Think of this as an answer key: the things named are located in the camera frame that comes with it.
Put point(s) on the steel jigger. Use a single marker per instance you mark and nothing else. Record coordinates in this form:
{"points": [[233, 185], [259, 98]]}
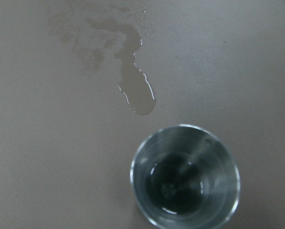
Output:
{"points": [[183, 177]]}

